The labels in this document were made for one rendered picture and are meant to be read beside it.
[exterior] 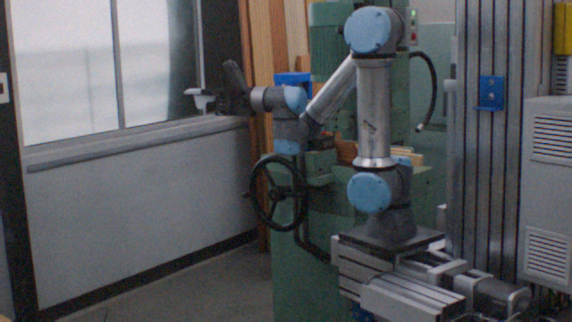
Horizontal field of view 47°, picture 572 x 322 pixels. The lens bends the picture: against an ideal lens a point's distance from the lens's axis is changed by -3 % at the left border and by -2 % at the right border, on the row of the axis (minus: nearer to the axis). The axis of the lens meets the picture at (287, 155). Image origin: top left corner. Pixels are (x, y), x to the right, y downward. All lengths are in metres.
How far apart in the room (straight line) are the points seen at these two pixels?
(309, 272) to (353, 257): 0.70
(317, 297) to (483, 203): 1.04
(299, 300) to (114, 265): 1.27
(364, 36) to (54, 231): 2.17
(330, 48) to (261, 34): 1.62
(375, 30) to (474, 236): 0.65
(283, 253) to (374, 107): 1.19
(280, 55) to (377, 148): 2.64
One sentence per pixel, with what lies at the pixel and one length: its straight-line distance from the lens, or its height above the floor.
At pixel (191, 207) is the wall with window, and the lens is 4.02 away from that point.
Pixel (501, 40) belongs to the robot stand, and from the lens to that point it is 1.81.
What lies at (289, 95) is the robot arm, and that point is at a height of 1.23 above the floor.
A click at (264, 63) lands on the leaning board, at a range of 4.16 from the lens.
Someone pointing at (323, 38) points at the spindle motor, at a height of 1.37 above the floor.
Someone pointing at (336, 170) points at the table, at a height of 0.88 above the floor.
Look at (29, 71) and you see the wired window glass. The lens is 3.38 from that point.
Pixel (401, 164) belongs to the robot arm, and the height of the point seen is 1.03.
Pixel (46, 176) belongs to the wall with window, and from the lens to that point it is 3.38.
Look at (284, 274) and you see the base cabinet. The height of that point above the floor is 0.41.
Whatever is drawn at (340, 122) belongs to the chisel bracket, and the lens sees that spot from 2.66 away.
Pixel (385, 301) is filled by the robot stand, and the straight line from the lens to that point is 1.79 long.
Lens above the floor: 1.43
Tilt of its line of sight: 11 degrees down
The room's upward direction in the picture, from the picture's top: 2 degrees counter-clockwise
